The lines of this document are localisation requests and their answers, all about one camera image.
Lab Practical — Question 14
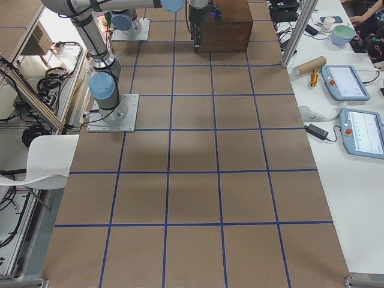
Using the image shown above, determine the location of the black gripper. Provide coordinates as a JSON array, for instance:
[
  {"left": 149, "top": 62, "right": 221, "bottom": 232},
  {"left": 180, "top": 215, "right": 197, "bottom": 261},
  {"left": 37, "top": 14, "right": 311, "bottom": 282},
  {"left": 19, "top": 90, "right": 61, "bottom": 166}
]
[{"left": 188, "top": 5, "right": 208, "bottom": 47}]

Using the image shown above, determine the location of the dark wooden drawer cabinet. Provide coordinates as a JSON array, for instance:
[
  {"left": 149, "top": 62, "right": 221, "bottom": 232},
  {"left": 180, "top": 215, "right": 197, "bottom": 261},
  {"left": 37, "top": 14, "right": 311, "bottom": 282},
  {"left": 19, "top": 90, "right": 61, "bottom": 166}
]
[{"left": 194, "top": 1, "right": 253, "bottom": 53}]

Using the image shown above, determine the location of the black phone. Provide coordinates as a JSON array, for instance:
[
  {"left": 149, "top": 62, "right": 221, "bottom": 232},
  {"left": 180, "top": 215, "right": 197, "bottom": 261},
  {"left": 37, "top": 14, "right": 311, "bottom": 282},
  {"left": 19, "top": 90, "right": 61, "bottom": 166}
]
[{"left": 305, "top": 25, "right": 319, "bottom": 36}]

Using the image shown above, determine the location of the cardboard tube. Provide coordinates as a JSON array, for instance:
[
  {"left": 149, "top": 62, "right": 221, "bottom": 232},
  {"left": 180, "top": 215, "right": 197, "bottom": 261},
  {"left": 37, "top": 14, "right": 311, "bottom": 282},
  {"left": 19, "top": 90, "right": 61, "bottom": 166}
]
[{"left": 292, "top": 56, "right": 326, "bottom": 77}]

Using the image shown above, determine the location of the yellow utility knife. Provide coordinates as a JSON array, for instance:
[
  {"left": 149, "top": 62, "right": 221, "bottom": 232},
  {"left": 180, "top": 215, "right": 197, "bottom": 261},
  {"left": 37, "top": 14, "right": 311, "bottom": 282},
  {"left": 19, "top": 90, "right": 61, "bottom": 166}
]
[{"left": 310, "top": 70, "right": 319, "bottom": 88}]

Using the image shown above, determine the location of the white paper cup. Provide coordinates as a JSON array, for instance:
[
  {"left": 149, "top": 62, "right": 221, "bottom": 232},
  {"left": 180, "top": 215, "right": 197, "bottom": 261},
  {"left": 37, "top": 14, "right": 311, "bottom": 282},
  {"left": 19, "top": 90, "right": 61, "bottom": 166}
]
[{"left": 322, "top": 16, "right": 335, "bottom": 32}]

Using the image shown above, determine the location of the white light bulb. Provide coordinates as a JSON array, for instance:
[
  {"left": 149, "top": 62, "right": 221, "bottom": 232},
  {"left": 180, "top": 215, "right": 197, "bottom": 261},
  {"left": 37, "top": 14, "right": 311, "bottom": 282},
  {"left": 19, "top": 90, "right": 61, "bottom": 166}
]
[{"left": 299, "top": 106, "right": 325, "bottom": 122}]

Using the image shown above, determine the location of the green blue bowl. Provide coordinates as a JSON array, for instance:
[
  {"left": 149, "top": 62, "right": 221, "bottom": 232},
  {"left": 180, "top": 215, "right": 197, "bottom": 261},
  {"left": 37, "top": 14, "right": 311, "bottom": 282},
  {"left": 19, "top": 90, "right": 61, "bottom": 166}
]
[{"left": 331, "top": 25, "right": 356, "bottom": 46}]

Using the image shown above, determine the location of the black power adapter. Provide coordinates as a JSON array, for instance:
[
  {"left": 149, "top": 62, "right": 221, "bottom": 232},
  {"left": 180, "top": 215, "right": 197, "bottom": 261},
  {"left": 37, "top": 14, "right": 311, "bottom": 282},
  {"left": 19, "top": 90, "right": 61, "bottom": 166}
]
[{"left": 305, "top": 124, "right": 328, "bottom": 140}]

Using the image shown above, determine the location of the upper teach pendant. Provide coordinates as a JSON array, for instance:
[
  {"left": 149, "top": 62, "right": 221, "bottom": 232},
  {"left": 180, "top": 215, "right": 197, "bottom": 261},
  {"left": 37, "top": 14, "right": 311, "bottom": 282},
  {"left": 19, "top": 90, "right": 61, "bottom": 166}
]
[{"left": 321, "top": 65, "right": 371, "bottom": 101}]

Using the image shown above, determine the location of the teach pendant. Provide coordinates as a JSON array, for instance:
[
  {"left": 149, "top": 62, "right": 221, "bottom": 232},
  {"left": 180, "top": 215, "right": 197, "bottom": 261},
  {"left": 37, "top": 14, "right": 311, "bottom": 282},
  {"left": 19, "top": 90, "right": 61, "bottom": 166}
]
[
  {"left": 339, "top": 108, "right": 383, "bottom": 159},
  {"left": 321, "top": 65, "right": 371, "bottom": 101}
]

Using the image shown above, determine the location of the white plastic chair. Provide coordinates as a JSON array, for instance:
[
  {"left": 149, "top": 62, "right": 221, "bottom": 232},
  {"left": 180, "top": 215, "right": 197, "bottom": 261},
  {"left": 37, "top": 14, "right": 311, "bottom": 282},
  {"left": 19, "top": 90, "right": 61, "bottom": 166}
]
[{"left": 1, "top": 134, "right": 79, "bottom": 190}]

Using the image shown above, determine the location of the lower teach pendant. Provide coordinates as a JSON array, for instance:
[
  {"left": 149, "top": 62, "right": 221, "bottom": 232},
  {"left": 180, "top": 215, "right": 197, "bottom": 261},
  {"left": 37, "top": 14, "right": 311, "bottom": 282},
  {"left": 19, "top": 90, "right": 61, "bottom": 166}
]
[{"left": 339, "top": 108, "right": 383, "bottom": 159}]

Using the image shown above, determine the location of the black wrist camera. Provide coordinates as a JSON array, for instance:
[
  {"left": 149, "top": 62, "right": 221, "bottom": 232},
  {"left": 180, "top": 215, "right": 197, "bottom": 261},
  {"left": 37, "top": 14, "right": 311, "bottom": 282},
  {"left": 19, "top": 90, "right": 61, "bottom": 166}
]
[{"left": 211, "top": 5, "right": 221, "bottom": 22}]

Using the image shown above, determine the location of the aluminium frame post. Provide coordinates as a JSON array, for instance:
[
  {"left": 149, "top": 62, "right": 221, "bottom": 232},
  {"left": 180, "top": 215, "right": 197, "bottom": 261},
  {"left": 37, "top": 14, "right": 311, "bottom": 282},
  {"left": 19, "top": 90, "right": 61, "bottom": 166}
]
[{"left": 281, "top": 0, "right": 318, "bottom": 68}]

